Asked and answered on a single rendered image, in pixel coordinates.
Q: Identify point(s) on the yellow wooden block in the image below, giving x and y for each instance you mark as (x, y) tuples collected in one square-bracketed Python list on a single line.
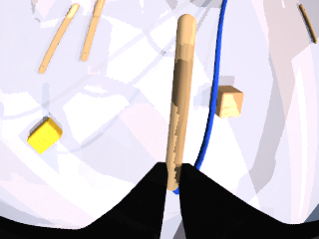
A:
[(44, 135)]

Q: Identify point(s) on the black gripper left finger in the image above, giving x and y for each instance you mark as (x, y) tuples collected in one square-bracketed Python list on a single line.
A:
[(138, 216)]

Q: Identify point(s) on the light wooden square block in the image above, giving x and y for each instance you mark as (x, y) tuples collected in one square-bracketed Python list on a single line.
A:
[(229, 102)]

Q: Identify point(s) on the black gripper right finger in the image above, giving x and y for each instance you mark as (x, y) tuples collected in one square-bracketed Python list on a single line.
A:
[(209, 211)]

